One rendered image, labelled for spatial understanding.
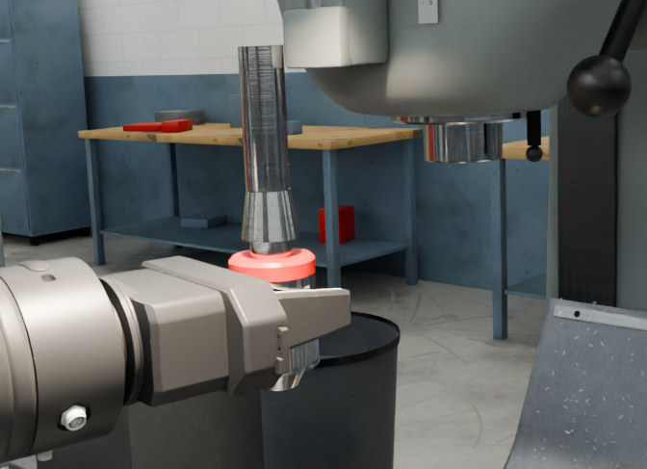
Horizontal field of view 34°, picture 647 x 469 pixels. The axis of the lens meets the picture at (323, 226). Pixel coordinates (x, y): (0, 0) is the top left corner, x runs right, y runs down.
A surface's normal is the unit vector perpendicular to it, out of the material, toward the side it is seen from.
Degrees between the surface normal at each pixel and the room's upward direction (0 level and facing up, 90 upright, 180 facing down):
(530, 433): 62
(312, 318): 90
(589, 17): 117
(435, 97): 136
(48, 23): 90
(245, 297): 45
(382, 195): 90
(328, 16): 90
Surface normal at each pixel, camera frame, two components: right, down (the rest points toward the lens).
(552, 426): -0.61, -0.32
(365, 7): 0.74, 0.08
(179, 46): -0.68, 0.15
